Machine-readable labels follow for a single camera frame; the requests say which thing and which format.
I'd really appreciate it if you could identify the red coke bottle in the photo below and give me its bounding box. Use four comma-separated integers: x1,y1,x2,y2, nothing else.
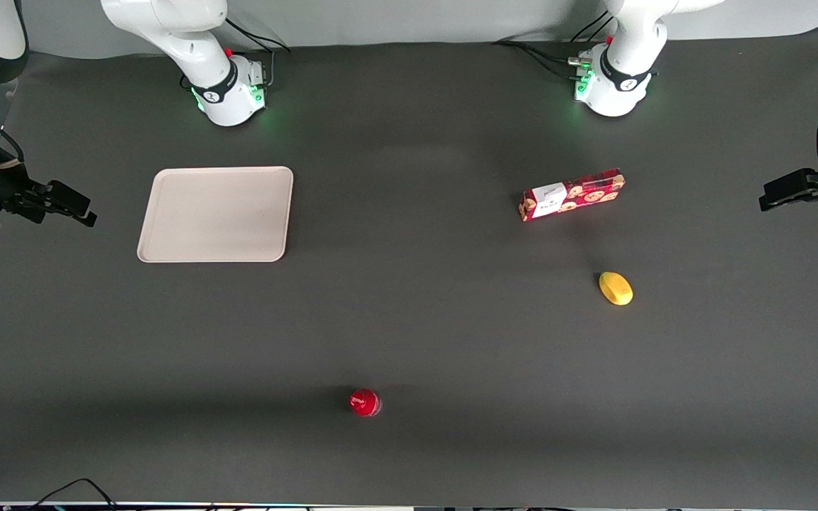
349,388,383,418

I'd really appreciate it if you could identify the beige plastic tray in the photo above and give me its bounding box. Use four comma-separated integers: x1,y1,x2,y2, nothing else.
137,166,295,264

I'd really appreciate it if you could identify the yellow lemon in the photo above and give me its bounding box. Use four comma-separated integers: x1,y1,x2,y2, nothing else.
599,271,634,307

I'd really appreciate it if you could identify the red cookie box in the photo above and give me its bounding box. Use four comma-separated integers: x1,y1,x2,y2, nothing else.
518,167,626,223

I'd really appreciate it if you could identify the dark grey table mat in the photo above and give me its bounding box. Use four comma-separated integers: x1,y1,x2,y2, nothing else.
0,25,818,508

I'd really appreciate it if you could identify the black left base cable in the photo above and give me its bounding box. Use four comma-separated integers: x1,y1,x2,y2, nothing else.
569,10,613,43
492,39,589,80

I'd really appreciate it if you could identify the black base cable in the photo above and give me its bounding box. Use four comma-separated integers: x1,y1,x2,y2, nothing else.
569,10,613,43
492,39,589,80
180,18,291,89

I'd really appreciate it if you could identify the black right base cable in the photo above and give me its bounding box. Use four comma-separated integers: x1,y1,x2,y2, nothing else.
180,18,291,89

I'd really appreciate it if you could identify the thin black looped cable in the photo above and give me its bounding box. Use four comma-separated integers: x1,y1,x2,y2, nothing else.
26,478,120,511

